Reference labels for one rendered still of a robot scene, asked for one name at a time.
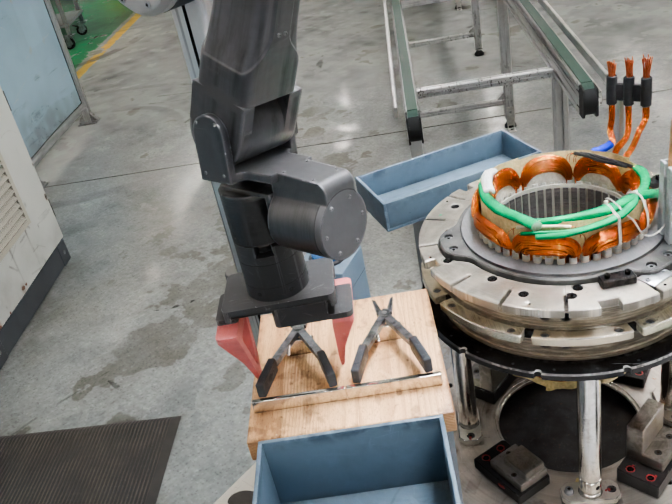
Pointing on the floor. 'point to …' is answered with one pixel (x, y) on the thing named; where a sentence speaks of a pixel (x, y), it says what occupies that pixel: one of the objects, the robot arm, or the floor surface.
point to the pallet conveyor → (577, 88)
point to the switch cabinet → (23, 236)
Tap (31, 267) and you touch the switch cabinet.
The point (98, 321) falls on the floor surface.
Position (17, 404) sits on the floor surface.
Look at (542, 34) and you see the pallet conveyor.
